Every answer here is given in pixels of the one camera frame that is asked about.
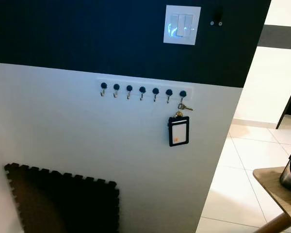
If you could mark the metal key bunch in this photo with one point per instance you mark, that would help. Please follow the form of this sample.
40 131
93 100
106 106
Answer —
183 107

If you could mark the small black wall fitting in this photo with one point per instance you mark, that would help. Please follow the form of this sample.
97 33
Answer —
217 17

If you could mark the light wooden table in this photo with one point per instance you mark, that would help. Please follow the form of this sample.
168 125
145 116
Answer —
274 187

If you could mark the black knob metal hook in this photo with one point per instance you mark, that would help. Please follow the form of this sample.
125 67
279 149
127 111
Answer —
169 91
183 93
116 87
104 85
142 90
129 88
155 91

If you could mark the brown foam puzzle mat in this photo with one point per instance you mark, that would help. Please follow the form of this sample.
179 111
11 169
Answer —
68 204

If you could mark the white key hook rail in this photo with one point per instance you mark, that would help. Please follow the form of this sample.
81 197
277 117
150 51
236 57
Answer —
188 88

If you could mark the white wall light switch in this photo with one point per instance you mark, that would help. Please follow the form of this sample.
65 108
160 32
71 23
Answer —
182 25

